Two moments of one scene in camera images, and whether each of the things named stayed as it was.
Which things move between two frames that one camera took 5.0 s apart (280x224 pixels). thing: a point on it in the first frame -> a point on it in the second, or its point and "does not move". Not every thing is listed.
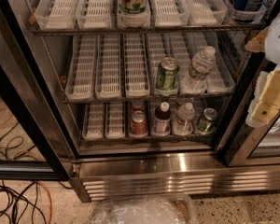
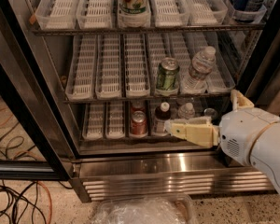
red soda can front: (138, 124) does not move
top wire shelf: (147, 29) does not move
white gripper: (279, 37) -> (243, 133)
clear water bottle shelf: (203, 63) does not move
